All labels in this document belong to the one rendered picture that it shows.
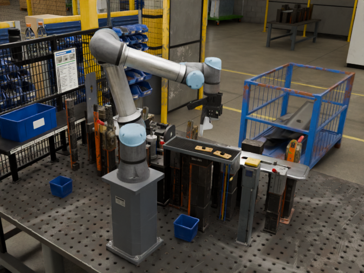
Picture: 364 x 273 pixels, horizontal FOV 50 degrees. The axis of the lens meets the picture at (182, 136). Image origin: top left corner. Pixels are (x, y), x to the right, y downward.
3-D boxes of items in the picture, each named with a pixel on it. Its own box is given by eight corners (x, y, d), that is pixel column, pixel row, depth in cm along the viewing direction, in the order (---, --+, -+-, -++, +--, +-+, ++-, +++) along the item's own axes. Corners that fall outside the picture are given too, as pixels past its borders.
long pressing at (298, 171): (311, 165, 218) (312, 162, 217) (304, 182, 199) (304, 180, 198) (110, 119, 273) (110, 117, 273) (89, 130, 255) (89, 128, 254)
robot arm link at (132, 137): (118, 162, 169) (117, 133, 163) (120, 149, 181) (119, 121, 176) (146, 161, 170) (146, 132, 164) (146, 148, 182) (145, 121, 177)
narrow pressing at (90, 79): (98, 118, 271) (96, 71, 258) (88, 124, 262) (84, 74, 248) (98, 118, 271) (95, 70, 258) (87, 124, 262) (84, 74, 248)
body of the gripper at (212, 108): (218, 120, 180) (219, 95, 175) (200, 117, 183) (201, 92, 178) (222, 115, 187) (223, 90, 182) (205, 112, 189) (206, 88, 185)
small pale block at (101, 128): (109, 174, 260) (106, 123, 246) (105, 176, 257) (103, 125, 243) (104, 173, 262) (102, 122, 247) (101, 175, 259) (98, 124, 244)
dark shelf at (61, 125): (107, 110, 288) (107, 106, 287) (7, 156, 214) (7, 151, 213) (84, 105, 297) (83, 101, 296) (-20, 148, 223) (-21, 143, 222)
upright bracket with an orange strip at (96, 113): (102, 176, 258) (97, 104, 238) (101, 177, 257) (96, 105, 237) (98, 175, 259) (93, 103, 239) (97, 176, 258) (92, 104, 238)
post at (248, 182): (252, 238, 202) (262, 163, 185) (248, 247, 196) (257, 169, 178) (239, 234, 205) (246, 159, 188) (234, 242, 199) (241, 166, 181)
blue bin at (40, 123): (58, 125, 249) (56, 106, 244) (20, 143, 224) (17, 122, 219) (38, 121, 256) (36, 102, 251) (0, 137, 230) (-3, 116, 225)
